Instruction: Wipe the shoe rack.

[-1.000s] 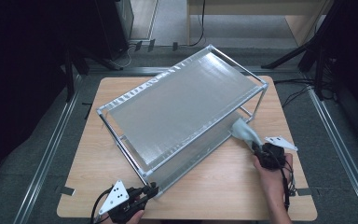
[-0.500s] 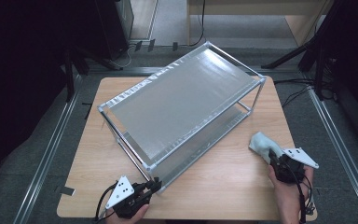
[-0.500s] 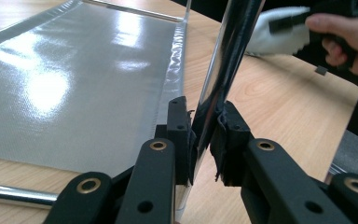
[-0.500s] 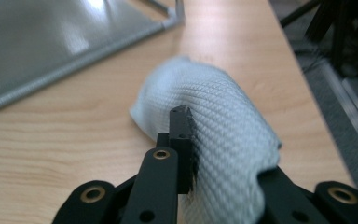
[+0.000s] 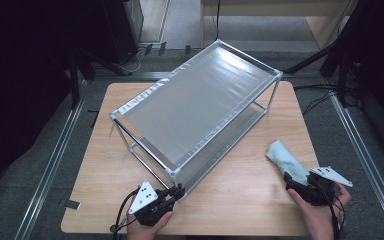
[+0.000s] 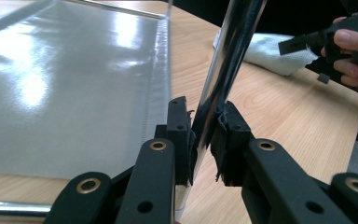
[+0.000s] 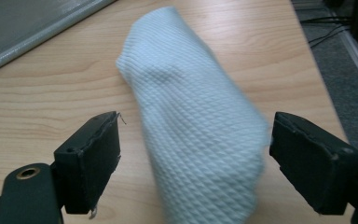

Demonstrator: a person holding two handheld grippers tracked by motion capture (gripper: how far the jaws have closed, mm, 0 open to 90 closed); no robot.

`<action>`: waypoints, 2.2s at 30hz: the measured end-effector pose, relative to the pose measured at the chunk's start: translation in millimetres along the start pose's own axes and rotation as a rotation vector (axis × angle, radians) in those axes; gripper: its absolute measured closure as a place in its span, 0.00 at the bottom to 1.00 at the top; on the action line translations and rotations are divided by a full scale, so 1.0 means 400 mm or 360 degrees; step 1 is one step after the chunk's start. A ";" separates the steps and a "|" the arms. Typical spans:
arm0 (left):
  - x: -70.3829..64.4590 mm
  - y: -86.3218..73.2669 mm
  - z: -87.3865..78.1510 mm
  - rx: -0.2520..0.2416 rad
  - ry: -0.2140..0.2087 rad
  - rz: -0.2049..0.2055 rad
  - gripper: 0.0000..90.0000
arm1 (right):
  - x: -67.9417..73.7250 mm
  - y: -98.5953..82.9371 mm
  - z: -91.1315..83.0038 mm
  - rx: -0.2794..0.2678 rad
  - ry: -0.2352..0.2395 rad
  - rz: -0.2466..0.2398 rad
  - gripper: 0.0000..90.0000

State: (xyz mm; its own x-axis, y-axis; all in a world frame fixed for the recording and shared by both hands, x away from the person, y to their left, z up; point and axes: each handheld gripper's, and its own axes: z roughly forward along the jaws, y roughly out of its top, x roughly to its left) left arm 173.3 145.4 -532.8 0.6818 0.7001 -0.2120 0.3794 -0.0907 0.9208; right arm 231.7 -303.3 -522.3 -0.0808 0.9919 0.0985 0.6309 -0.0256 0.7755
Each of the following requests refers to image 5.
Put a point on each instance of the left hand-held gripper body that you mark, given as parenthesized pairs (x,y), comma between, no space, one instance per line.
(143,200)

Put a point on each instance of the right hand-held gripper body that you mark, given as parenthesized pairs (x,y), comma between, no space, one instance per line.
(320,195)

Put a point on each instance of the light blue waffle cloth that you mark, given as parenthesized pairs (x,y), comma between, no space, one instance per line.
(285,156)

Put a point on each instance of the grey two-tier shelf rack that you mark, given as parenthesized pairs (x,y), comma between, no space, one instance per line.
(196,106)

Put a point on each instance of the person's right hand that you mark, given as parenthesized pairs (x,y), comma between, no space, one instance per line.
(320,220)

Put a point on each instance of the person's left hand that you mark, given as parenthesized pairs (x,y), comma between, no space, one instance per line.
(143,233)

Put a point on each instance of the black tape strip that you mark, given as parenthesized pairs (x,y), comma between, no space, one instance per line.
(70,204)

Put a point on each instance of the black tripod stand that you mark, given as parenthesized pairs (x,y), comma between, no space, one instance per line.
(313,59)

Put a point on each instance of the black metal stand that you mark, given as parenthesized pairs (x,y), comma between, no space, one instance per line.
(74,83)

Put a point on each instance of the black computer tower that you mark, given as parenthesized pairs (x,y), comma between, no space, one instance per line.
(120,30)

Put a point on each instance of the light wooden desk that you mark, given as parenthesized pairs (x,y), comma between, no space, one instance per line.
(280,9)

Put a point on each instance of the black curtain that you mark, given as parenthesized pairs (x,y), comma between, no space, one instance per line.
(20,66)

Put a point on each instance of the aluminium floor rail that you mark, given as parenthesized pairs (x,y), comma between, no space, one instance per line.
(368,166)
(51,166)

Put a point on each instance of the black frame stand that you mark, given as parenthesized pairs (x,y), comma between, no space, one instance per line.
(373,50)

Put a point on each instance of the black floor bracket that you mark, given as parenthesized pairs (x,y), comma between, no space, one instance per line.
(162,48)
(187,50)
(149,49)

